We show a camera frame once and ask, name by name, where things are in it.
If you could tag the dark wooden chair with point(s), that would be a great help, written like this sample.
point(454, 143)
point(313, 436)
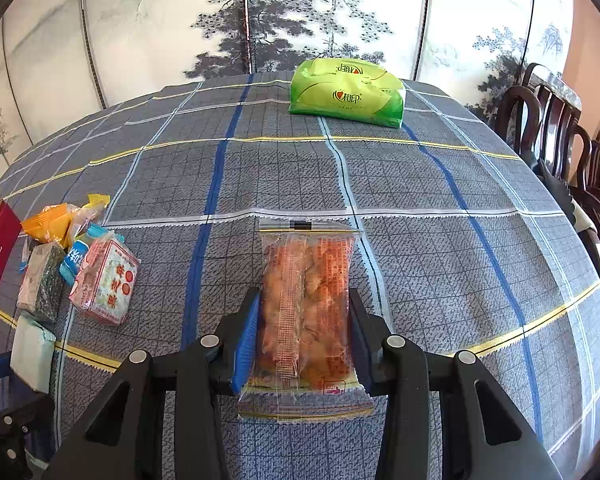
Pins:
point(522, 110)
point(597, 170)

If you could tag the light blue snack packet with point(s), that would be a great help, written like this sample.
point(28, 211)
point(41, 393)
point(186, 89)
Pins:
point(32, 355)

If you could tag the pink and white snack packet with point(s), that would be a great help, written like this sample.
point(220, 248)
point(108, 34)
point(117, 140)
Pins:
point(105, 280)

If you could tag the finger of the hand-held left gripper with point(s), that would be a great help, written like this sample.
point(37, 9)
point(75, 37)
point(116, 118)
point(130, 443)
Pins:
point(15, 435)

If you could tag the yellow-edged clear snack packet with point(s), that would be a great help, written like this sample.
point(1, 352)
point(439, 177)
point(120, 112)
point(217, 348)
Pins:
point(87, 215)

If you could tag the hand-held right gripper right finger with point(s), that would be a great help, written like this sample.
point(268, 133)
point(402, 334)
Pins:
point(358, 335)

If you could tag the grey plaid tablecloth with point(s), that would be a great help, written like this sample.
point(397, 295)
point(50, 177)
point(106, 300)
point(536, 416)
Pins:
point(430, 210)

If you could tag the orange snack packet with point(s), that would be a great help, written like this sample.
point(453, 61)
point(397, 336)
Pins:
point(47, 225)

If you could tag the green tissue pack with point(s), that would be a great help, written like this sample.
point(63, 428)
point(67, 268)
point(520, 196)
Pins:
point(340, 95)

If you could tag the dark cloth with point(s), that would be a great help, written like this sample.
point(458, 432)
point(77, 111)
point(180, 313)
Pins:
point(555, 185)

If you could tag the clear red-print snack packet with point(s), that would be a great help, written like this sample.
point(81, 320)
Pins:
point(305, 285)

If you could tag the painted folding screen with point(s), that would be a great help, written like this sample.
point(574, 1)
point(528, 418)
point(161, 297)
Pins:
point(155, 20)

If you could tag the blue candy packet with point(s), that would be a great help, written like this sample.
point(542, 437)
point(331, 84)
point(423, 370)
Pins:
point(77, 255)

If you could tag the grey speckled snack packet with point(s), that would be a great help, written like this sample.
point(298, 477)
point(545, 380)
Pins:
point(42, 280)

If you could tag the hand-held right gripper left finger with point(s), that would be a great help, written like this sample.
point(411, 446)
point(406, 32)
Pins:
point(246, 340)

